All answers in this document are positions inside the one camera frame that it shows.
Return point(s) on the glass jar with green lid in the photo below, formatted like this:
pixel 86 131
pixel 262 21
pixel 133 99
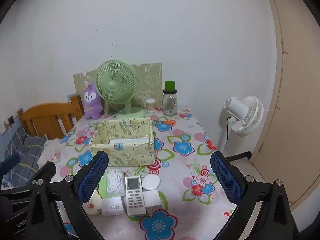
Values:
pixel 170 105

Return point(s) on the small white cube charger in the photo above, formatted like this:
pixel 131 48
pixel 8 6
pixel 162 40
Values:
pixel 153 198

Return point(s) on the beige door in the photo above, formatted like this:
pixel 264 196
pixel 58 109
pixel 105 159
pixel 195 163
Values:
pixel 295 105

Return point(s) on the yellow cartoon print box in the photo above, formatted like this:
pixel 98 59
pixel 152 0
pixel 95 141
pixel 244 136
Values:
pixel 130 155

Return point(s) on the purple plush toy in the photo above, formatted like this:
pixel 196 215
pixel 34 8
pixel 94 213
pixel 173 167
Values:
pixel 91 100

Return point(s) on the green desk fan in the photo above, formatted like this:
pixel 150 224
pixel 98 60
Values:
pixel 112 85

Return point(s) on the grey plaid blanket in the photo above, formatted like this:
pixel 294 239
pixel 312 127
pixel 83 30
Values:
pixel 27 150

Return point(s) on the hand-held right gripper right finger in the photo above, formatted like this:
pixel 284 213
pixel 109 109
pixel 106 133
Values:
pixel 226 180

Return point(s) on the white standing fan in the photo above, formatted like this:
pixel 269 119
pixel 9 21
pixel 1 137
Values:
pixel 246 115

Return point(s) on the green glasses case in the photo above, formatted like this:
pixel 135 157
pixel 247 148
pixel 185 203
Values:
pixel 102 187

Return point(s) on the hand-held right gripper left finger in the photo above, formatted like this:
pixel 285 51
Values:
pixel 93 177

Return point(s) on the clear box of floss picks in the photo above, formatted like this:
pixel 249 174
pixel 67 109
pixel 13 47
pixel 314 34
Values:
pixel 115 182

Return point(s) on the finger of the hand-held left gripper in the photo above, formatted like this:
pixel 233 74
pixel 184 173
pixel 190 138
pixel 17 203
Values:
pixel 47 170
pixel 8 163

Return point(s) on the floral tablecloth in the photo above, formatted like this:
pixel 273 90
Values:
pixel 180 130

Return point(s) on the beige round bunny case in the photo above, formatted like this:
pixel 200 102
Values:
pixel 93 203

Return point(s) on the beige cartoon print board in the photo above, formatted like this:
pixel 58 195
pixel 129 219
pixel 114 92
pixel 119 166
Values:
pixel 150 80

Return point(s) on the cotton swab jar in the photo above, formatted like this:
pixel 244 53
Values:
pixel 150 106

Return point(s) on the large white charger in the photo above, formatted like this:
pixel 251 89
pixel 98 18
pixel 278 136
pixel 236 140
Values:
pixel 112 207

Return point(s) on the white round case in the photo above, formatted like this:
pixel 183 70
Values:
pixel 151 182

